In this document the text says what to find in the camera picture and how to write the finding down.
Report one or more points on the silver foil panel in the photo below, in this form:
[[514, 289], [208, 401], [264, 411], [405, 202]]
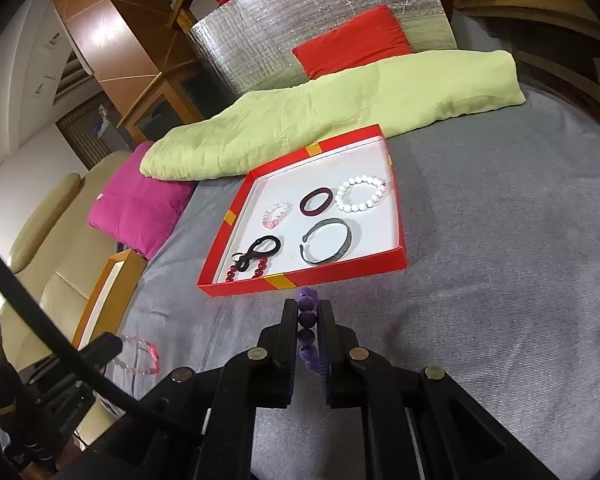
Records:
[[280, 10]]

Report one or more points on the beige sofa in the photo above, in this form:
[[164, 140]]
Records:
[[45, 260]]

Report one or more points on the green folded blanket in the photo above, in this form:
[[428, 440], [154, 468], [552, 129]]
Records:
[[330, 110]]

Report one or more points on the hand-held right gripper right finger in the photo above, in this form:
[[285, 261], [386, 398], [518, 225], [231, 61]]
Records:
[[327, 355]]

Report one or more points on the pink pillow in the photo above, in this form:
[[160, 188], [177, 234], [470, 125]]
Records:
[[140, 200]]

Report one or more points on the red box tray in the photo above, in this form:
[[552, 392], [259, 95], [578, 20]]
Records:
[[375, 230]]

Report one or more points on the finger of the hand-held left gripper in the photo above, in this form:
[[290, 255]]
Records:
[[97, 347]]

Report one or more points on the wooden cabinet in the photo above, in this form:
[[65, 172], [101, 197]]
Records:
[[110, 25]]

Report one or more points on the small red pillow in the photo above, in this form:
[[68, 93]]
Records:
[[355, 40]]

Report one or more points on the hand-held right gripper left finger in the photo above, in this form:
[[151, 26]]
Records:
[[287, 360]]

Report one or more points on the grey bed cover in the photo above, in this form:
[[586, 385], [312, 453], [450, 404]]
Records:
[[480, 310]]

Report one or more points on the silver bangle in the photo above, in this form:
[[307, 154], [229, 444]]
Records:
[[347, 242]]

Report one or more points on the orange box lid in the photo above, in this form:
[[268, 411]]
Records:
[[125, 280]]

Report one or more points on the wooden table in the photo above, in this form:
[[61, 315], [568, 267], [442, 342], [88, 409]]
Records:
[[505, 5]]

